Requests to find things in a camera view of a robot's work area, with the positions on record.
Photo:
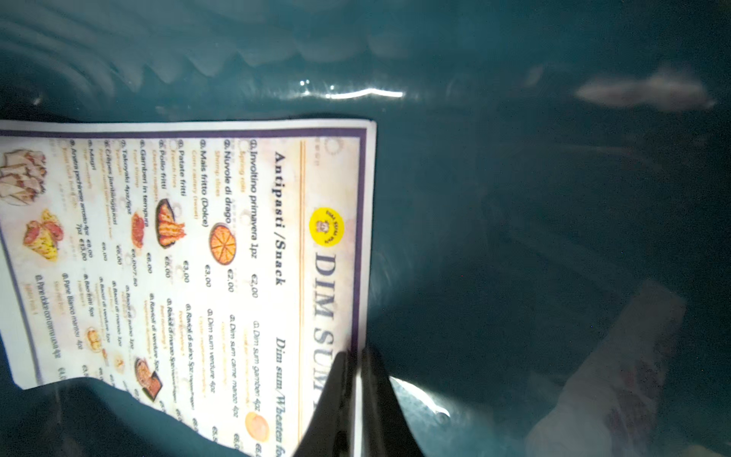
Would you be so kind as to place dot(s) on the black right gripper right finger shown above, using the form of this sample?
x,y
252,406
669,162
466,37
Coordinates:
x,y
386,432

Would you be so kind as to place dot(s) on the new Dim Sum Inn menu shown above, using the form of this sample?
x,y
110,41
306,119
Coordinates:
x,y
212,270

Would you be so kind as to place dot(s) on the teal plastic tray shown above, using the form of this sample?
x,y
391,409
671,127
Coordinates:
x,y
537,162

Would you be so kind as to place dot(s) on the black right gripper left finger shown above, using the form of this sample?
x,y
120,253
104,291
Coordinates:
x,y
330,430

